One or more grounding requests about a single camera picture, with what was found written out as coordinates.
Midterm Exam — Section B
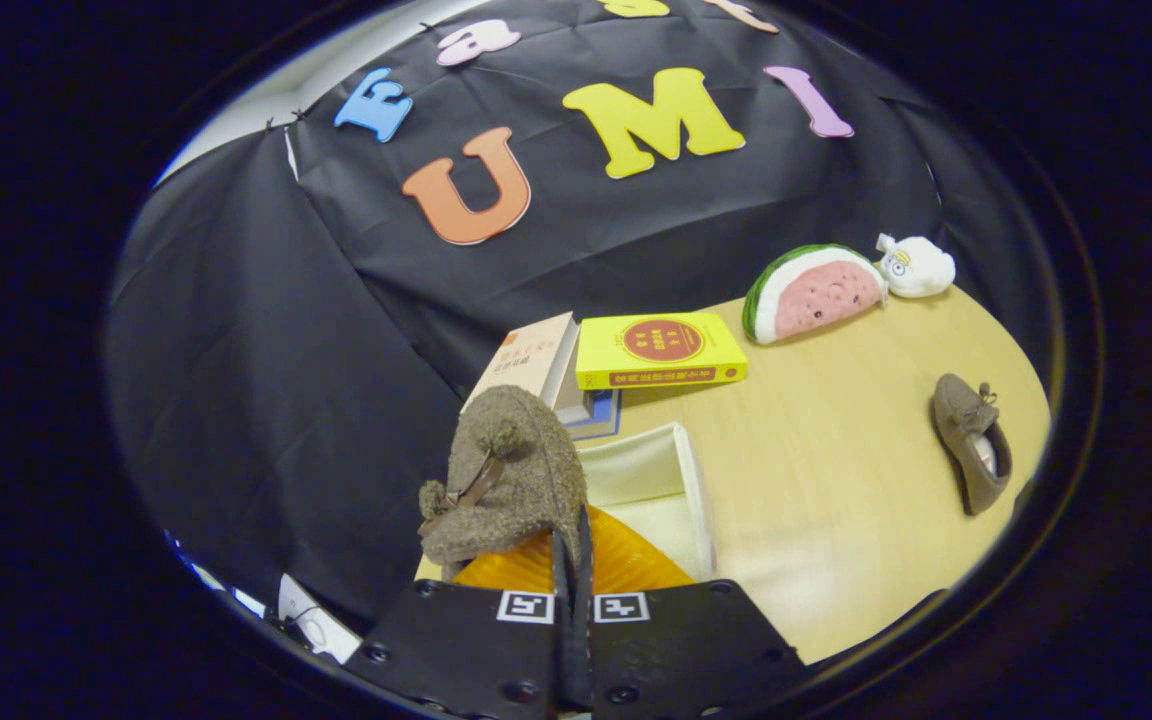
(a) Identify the beige book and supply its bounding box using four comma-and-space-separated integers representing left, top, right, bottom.
463, 311, 592, 426

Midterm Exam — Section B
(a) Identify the white paper sheet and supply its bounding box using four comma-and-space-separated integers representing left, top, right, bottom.
276, 572, 362, 666

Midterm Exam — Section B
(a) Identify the yellow book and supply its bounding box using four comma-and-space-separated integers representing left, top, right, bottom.
576, 312, 749, 391

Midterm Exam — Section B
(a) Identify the brown fuzzy shoe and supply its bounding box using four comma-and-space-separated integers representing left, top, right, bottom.
932, 373, 1014, 517
418, 385, 589, 569

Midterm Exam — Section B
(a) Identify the white plush toy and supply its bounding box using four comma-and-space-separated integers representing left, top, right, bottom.
876, 233, 957, 299

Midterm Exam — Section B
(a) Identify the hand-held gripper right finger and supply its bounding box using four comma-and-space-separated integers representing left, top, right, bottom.
576, 505, 807, 720

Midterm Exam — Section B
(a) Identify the blue book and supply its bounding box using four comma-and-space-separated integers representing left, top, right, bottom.
566, 388, 623, 441

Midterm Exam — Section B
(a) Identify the beige fabric storage box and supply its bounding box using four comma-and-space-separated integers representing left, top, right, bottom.
576, 422, 717, 583

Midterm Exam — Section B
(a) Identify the watermelon plush toy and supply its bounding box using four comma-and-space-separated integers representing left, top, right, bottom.
742, 244, 887, 346

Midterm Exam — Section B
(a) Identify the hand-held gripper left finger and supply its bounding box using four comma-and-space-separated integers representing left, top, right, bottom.
344, 528, 578, 720

